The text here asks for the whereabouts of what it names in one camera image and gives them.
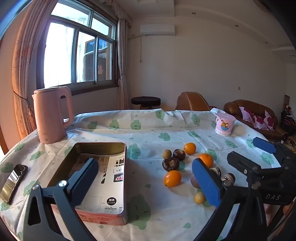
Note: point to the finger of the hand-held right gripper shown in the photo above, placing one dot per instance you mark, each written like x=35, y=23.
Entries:
x=242, y=164
x=263, y=144

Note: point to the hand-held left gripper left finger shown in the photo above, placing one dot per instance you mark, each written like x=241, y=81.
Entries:
x=86, y=176

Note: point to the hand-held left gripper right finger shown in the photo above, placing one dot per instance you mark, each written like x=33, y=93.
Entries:
x=205, y=183

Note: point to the dark brown water chestnut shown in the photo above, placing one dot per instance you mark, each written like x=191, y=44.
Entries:
x=229, y=179
x=170, y=164
x=217, y=171
x=179, y=154

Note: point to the rectangular metal tin box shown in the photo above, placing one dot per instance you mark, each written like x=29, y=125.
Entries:
x=104, y=217

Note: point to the pinkish round fruit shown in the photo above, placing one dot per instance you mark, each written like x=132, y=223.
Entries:
x=194, y=182

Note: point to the tan longan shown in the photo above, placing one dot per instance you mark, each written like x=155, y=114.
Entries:
x=167, y=154
x=198, y=198

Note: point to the pink flowered pillow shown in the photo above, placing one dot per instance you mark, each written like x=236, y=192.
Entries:
x=247, y=114
x=264, y=120

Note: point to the cluttered dark shelf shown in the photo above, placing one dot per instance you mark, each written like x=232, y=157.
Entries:
x=289, y=115

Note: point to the pink cartoon cup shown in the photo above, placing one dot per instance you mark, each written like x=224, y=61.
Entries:
x=224, y=126

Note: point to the brown leather sofa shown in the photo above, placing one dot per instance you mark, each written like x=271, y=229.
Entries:
x=233, y=109

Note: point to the white green-print tablecloth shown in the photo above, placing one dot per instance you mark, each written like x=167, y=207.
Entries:
x=148, y=143

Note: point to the pink electric kettle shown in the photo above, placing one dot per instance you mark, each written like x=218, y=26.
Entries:
x=49, y=115

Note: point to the black smartphone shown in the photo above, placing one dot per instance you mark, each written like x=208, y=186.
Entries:
x=12, y=183

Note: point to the brown leather armchair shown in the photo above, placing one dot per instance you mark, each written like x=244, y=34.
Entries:
x=192, y=102

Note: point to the dark round stool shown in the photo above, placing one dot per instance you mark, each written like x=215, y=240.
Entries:
x=145, y=101

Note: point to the red paper window decoration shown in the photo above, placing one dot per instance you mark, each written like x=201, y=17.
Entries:
x=100, y=68

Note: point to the narrow pink curtain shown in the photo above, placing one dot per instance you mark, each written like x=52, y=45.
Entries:
x=122, y=69

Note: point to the sliding glass window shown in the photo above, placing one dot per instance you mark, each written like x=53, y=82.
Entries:
x=60, y=55

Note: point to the wide pink curtain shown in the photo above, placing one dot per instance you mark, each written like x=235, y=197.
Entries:
x=23, y=69

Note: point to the white air conditioner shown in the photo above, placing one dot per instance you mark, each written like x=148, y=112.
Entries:
x=157, y=29

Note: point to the frilled curtain valance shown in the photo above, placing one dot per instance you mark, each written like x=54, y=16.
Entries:
x=118, y=9

